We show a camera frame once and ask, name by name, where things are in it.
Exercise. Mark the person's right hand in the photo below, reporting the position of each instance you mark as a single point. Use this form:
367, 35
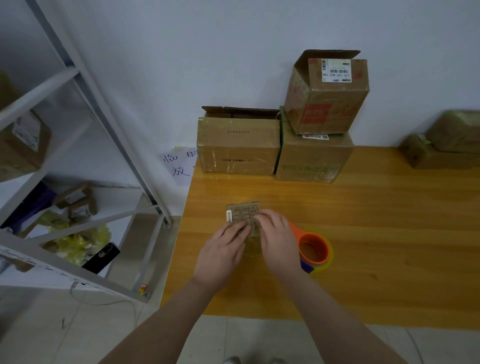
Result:
279, 240

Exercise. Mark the person's left hand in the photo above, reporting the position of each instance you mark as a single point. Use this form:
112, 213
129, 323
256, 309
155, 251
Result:
221, 255

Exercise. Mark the blue orange tape dispenser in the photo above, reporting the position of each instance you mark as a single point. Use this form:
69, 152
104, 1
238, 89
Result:
315, 249

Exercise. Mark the small box with white label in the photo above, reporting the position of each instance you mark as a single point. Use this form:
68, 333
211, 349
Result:
244, 211

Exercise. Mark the stack of cardboard boxes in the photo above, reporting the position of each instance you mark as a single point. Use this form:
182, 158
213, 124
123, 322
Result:
238, 142

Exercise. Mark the box barcode label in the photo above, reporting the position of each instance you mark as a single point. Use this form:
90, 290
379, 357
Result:
431, 154

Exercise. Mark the small open-flap cardboard box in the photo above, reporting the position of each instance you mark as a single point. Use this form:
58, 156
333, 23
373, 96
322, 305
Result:
456, 129

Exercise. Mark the brown cardboard scrap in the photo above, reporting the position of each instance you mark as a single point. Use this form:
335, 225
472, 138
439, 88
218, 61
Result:
19, 262

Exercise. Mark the white perforated clog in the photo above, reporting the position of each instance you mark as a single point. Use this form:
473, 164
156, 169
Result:
231, 361

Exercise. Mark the black mobile phone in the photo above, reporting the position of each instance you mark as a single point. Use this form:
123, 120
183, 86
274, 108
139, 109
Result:
100, 258

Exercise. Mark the wooden table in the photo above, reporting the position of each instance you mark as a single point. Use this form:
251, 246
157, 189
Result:
405, 232

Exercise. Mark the yellow plastic bag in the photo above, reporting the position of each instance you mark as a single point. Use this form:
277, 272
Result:
75, 244

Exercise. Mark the small open carton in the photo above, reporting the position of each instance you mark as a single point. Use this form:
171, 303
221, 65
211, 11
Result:
75, 201

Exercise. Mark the dark blue bag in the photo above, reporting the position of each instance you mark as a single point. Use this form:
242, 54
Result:
28, 206

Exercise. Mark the large worn shelf carton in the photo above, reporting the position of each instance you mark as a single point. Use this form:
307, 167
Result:
21, 146

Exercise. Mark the grey metal shelf rack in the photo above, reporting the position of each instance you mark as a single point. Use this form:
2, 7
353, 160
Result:
37, 94

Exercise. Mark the white paper wall sign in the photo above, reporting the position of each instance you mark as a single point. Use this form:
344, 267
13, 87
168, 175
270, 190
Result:
180, 165

